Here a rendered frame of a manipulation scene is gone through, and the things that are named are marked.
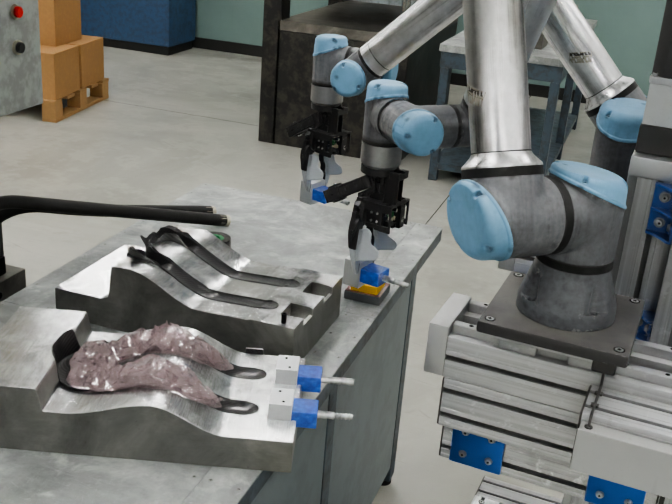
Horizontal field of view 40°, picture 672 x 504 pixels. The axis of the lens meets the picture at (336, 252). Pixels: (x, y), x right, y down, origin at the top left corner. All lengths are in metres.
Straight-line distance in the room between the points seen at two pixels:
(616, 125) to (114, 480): 1.11
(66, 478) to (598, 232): 0.85
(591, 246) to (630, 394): 0.23
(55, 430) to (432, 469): 1.62
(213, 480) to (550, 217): 0.62
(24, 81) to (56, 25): 4.22
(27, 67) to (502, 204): 1.36
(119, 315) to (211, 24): 7.35
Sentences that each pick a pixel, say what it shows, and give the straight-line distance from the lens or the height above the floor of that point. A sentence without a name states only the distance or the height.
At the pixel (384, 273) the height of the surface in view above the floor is 0.94.
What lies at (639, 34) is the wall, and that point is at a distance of 8.05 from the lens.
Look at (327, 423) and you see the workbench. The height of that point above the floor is 0.59.
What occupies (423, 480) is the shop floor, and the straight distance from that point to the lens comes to 2.83.
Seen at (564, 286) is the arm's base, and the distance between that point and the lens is 1.41.
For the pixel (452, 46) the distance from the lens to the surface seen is 5.32.
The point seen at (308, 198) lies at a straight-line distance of 2.21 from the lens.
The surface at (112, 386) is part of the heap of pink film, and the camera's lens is 1.47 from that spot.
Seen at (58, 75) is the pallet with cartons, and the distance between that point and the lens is 6.36.
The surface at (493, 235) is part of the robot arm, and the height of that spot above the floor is 1.20.
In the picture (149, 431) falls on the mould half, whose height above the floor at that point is 0.85.
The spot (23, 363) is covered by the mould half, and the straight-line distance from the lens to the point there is 1.51.
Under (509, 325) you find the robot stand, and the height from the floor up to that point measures 1.04.
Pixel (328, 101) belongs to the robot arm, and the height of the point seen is 1.16.
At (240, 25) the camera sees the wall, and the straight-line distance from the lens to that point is 8.91.
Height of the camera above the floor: 1.64
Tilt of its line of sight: 22 degrees down
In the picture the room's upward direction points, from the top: 4 degrees clockwise
